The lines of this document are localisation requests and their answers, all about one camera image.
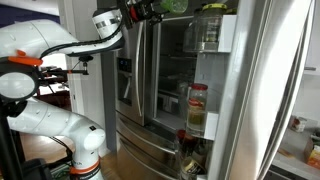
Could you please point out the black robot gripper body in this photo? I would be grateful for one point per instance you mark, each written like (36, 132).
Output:
(135, 12)

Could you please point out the green plastic bottle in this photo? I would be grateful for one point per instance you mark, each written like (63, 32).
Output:
(175, 6)

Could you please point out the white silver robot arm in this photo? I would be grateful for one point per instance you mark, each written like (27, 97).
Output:
(23, 47)

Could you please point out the stainless steel fridge left door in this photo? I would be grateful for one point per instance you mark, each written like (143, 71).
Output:
(133, 73)

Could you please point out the open right fridge door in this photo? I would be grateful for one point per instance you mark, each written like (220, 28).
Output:
(265, 67)

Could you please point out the dark soy sauce bottle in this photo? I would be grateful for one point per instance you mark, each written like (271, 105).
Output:
(184, 145)

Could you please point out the yellow lid large jar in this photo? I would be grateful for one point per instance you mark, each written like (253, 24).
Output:
(203, 32)

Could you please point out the water ice dispenser recess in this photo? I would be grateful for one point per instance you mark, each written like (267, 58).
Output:
(124, 72)

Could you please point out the red lid glass jar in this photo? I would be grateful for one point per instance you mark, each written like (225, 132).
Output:
(196, 108)

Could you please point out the gold lid small jar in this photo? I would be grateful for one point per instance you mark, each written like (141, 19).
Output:
(190, 169)

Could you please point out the orange carton on counter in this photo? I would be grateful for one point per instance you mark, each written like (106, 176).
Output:
(312, 153)

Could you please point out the steel freezer drawer handle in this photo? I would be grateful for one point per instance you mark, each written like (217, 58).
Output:
(151, 135)

